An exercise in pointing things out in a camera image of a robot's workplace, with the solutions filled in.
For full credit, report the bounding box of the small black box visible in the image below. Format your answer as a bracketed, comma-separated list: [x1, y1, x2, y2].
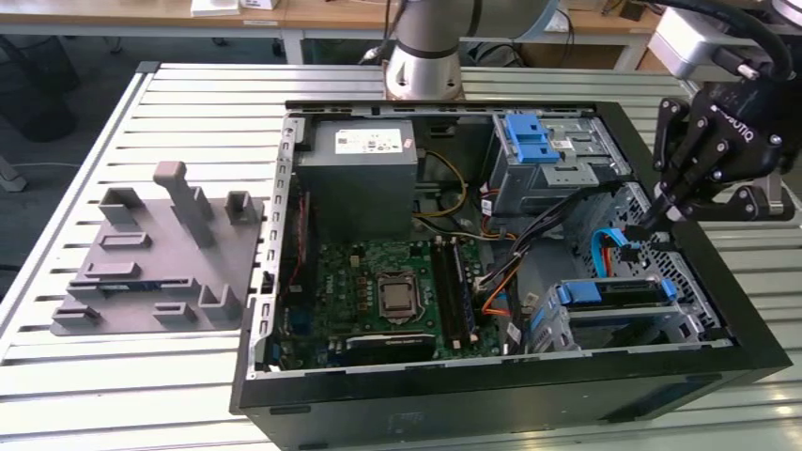
[620, 0, 652, 23]

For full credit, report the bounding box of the grey power supply unit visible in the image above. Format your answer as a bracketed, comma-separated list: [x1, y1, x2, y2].
[294, 117, 421, 243]

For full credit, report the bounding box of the hard disk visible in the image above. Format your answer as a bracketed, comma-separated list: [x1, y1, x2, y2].
[560, 276, 677, 307]

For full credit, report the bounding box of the green motherboard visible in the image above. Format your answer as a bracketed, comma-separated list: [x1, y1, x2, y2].
[275, 237, 503, 372]

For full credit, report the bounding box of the blue drive latch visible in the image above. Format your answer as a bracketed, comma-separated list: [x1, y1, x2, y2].
[505, 112, 560, 164]

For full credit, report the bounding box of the silver disk bay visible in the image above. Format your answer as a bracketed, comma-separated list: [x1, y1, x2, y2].
[525, 276, 716, 353]

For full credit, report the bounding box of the grey parts rack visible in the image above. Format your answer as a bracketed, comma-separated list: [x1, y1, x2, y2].
[50, 161, 269, 338]

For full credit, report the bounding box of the black RAM slot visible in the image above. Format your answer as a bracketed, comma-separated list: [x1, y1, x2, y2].
[433, 238, 463, 349]
[442, 238, 473, 348]

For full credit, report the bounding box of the black power wire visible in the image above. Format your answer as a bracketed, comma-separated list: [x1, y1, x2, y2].
[506, 180, 650, 250]

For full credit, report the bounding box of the CPU socket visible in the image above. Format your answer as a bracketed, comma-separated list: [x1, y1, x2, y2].
[373, 268, 422, 326]

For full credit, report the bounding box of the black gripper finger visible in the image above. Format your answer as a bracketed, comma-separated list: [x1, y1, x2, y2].
[638, 96, 734, 232]
[657, 183, 802, 232]

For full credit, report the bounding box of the blue data wire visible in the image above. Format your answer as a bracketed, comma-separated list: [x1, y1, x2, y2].
[588, 225, 641, 278]

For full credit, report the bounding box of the black camera cable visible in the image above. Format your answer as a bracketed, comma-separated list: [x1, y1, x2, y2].
[657, 0, 802, 81]

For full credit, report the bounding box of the silver CPU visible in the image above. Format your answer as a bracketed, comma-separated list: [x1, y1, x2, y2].
[379, 280, 419, 319]

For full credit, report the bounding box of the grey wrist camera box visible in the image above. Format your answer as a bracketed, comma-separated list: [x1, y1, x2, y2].
[648, 8, 778, 81]

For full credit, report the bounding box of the black graphics card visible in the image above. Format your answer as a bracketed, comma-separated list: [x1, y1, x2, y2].
[342, 331, 438, 366]

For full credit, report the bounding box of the large white box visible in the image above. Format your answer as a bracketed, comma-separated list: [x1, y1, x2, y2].
[191, 0, 243, 18]

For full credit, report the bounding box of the yellow wire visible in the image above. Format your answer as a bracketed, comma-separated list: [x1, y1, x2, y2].
[417, 149, 471, 220]

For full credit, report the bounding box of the black PC case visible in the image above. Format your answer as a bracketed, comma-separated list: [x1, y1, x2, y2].
[229, 99, 794, 451]

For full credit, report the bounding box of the silver optical drive cage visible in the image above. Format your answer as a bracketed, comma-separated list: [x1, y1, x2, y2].
[487, 112, 632, 220]

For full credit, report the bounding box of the wooden desk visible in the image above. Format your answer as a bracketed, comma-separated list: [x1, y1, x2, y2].
[0, 0, 297, 62]
[281, 0, 666, 71]

